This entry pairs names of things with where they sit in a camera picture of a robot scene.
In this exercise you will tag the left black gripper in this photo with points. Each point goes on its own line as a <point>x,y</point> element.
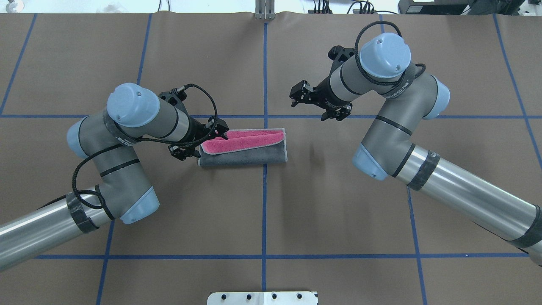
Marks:
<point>194,131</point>

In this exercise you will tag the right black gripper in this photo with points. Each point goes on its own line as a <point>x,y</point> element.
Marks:
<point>323,95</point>

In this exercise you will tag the pink and grey towel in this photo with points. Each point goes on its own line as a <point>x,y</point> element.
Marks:
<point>245,147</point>

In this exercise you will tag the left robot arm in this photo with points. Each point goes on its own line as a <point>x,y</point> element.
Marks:
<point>110,182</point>

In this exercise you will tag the black power adapter box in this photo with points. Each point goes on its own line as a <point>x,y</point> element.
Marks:
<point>432,7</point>

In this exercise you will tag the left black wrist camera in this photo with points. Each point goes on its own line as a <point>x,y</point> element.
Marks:
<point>175,97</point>

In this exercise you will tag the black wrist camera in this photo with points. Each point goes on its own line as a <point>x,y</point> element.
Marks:
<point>175,97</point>
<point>340,54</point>

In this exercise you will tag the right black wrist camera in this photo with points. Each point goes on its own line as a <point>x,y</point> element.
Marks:
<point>340,54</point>

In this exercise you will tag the aluminium frame post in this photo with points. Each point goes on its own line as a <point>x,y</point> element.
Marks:
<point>265,9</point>

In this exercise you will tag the white central pedestal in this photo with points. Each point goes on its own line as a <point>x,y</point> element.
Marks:
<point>264,298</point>

